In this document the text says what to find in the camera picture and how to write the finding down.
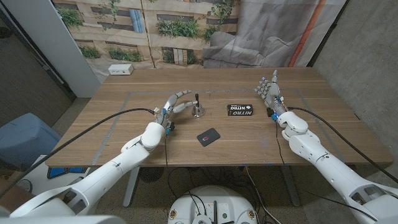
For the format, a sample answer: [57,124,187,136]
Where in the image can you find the white floor cable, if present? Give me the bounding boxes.
[244,166,276,224]

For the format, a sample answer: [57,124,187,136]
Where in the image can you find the dark round floor object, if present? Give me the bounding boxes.
[139,167,165,184]

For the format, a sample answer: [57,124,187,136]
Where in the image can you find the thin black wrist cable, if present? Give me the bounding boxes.
[164,134,170,168]
[274,120,379,222]

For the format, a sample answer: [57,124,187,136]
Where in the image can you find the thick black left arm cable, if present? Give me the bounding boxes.
[0,107,156,200]

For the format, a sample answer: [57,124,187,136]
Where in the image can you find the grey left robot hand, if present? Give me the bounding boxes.
[156,90,199,124]

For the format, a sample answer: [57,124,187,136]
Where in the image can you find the black card holder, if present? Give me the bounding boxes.
[196,127,221,147]

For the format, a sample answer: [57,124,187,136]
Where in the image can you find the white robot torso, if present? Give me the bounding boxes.
[167,185,259,224]

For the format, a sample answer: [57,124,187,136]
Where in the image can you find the blue flat panel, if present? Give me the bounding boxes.
[47,167,90,180]

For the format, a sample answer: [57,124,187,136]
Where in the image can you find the grey table leg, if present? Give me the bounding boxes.
[281,165,301,208]

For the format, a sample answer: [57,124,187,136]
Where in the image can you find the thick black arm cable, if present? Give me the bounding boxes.
[0,107,156,200]
[286,106,398,184]

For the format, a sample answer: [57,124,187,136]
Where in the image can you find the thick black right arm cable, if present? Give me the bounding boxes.
[286,106,398,184]

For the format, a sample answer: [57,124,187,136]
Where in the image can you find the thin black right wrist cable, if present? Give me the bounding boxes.
[274,120,379,222]

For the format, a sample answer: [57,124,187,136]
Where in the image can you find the thin black left wrist cable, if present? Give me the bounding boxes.
[164,134,170,168]

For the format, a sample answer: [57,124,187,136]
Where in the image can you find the printed fabric backdrop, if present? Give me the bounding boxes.
[51,0,348,83]

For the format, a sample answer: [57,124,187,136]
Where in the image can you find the blue plastic bin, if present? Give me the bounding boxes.
[0,112,62,170]

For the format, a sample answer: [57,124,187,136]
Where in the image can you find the brown cardboard box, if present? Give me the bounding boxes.
[0,177,35,213]

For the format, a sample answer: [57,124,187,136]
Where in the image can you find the silver bell with black handle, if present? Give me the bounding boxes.
[191,93,206,118]

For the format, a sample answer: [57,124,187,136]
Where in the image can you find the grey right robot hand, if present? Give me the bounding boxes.
[254,69,286,116]

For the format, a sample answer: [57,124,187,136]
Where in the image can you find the black NITRO golf ball box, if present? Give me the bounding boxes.
[226,104,254,116]

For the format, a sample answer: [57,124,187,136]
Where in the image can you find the white floor box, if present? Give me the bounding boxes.
[17,155,91,195]

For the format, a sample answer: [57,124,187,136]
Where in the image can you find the white table leg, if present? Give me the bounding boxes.
[123,167,141,208]

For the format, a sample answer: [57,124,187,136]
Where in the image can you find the white power strip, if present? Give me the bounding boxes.
[108,63,134,76]

